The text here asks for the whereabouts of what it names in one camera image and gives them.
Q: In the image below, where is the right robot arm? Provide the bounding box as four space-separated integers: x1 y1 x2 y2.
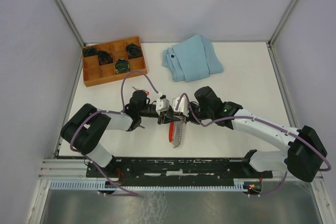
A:
188 86 331 182

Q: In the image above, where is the black rolled belt far left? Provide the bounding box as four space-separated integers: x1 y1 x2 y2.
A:
82 46 97 58

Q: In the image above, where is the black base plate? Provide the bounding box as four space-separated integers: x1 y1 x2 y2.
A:
102 157 272 186

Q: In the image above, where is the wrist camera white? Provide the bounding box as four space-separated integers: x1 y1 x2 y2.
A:
172 96 189 117
155 92 170 114

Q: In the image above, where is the wooden compartment tray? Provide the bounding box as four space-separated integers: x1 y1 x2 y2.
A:
82 36 148 87

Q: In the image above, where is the white slotted cable duct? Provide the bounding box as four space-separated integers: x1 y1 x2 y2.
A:
49 179 248 193

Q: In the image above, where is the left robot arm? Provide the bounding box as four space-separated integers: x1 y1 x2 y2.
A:
60 90 179 177

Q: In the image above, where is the black rolled belt front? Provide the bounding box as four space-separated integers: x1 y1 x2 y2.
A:
114 58 130 74

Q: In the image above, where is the black rolled belt right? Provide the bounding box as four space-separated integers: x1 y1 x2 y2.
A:
126 43 142 59

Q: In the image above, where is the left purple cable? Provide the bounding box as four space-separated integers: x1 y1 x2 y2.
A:
70 70 165 197

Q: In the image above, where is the key with red tag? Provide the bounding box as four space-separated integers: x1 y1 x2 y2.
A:
132 86 150 96

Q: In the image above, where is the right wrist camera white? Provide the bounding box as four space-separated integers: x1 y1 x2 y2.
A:
172 96 189 117

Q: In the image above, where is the light blue folded cloth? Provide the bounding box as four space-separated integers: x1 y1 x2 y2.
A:
162 35 224 82

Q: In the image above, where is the aluminium frame post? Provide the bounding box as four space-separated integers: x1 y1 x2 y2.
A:
53 0 86 46
268 0 300 47

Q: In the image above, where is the red handled metal keyring holder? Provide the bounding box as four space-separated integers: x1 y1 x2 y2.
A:
169 119 185 148

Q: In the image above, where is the left aluminium frame post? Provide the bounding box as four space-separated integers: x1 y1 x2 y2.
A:
53 0 86 46

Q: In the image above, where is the right aluminium frame post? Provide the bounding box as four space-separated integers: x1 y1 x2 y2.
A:
268 0 300 47

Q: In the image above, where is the purple cable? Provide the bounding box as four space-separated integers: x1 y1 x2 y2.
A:
70 70 165 197
175 92 331 198

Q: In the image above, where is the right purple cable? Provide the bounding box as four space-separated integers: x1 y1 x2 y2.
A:
175 92 331 198

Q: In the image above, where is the black rolled belt middle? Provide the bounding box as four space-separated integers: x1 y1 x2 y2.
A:
97 50 113 66

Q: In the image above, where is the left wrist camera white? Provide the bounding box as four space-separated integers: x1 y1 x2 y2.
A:
155 92 170 114

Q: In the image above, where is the black rolled belt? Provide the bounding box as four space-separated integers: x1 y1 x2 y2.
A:
126 43 142 59
82 46 97 58
114 58 130 74
97 50 113 66

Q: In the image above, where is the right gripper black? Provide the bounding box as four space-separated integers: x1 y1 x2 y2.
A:
180 102 213 125

